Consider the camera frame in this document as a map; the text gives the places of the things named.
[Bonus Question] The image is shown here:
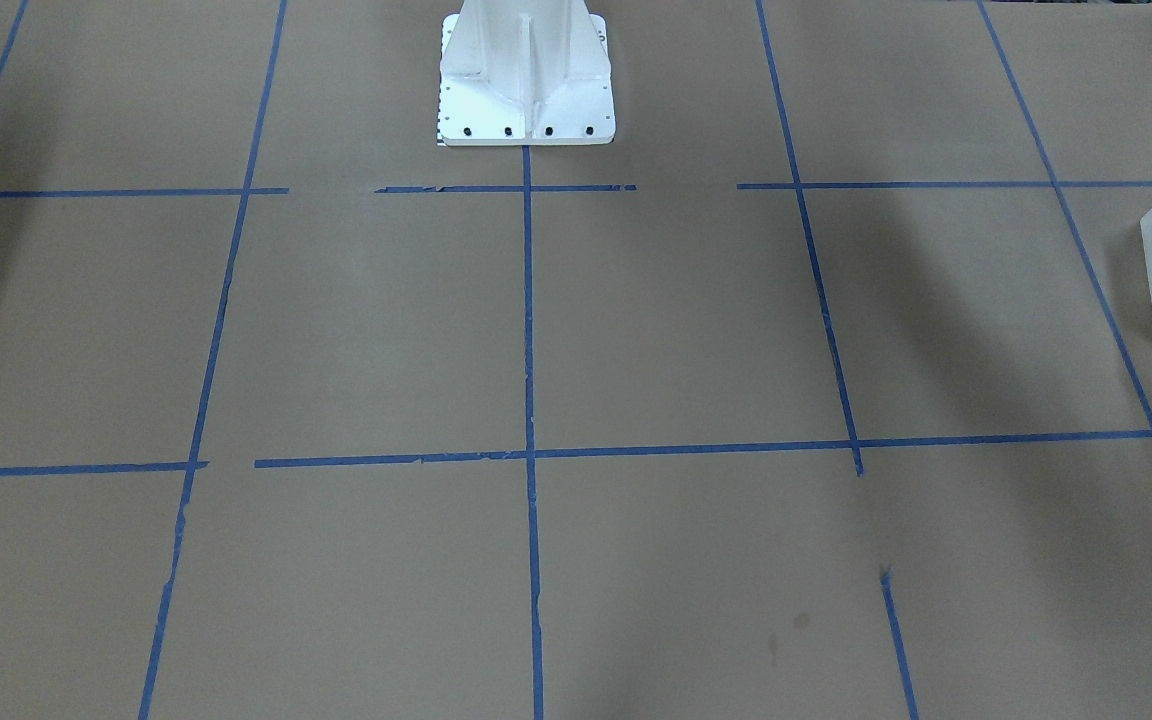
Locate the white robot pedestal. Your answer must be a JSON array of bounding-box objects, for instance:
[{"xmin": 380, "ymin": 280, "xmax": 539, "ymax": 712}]
[{"xmin": 435, "ymin": 1, "xmax": 617, "ymax": 147}]

